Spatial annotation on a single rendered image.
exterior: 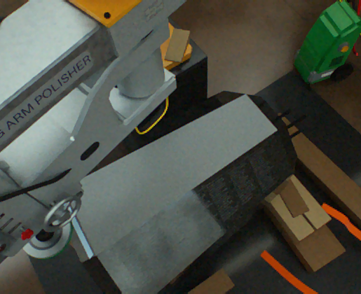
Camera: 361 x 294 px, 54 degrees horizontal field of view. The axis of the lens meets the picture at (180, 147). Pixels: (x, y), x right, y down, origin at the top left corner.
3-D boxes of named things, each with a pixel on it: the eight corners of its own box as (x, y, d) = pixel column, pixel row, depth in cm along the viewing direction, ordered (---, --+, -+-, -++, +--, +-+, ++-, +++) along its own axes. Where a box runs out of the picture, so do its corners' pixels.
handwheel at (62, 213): (71, 189, 129) (55, 173, 115) (88, 206, 125) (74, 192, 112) (38, 220, 125) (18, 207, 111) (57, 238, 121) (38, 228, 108)
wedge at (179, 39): (174, 33, 210) (173, 28, 205) (190, 36, 208) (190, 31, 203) (164, 59, 202) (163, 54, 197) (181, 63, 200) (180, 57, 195)
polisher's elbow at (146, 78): (111, 64, 138) (98, 26, 120) (160, 54, 138) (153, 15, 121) (118, 103, 129) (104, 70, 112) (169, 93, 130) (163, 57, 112)
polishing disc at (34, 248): (78, 241, 146) (78, 240, 145) (31, 268, 142) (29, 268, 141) (59, 199, 155) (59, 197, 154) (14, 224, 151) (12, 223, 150)
